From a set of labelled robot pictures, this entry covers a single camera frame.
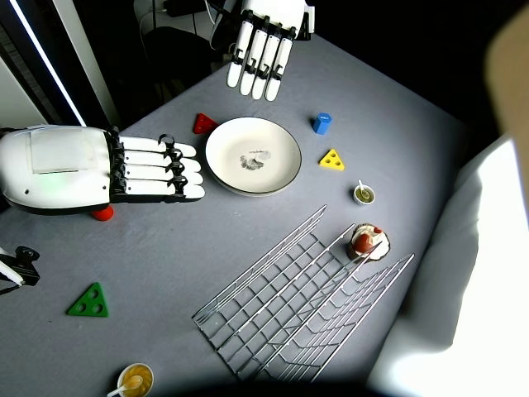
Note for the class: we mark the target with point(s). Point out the white light strip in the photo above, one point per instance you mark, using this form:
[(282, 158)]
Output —
[(45, 58)]

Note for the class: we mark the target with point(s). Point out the white sheet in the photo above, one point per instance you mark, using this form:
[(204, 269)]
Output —
[(475, 269)]

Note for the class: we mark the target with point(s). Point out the green triangle block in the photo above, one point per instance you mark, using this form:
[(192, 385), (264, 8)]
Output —
[(90, 308)]

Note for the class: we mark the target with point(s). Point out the white post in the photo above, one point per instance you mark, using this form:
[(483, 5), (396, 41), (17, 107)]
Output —
[(89, 62)]

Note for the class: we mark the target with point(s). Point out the white plate with single leaf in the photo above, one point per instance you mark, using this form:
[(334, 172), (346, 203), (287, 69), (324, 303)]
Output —
[(252, 140)]

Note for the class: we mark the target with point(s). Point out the toy cupcake with strawberries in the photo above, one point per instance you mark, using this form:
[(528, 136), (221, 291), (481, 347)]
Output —
[(365, 242)]

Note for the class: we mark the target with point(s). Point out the white soup spoon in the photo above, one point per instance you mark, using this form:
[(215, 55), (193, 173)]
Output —
[(128, 385)]

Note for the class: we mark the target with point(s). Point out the red cylinder block white cross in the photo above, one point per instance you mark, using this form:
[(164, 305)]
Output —
[(103, 214)]

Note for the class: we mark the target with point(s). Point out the white bowl yellow soup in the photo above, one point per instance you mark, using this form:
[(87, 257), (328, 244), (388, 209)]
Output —
[(142, 372)]

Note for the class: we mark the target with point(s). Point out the red triangle block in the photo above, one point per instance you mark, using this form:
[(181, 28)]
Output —
[(204, 124)]

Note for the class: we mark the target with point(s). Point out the blue hexagonal block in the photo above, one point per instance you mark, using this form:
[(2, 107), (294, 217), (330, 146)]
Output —
[(321, 124)]

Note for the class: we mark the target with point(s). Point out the tiny white spoon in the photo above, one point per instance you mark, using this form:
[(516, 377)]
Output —
[(362, 187)]

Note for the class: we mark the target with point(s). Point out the grey table cloth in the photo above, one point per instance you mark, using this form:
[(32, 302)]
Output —
[(165, 248)]

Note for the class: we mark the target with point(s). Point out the yellow triangle block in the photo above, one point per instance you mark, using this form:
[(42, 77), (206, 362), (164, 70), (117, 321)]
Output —
[(332, 161)]

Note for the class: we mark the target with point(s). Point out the small white bowl green filling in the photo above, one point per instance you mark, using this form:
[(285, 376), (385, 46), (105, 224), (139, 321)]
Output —
[(365, 200)]

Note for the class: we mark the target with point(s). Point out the beige panel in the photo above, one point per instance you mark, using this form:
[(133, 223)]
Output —
[(512, 74)]

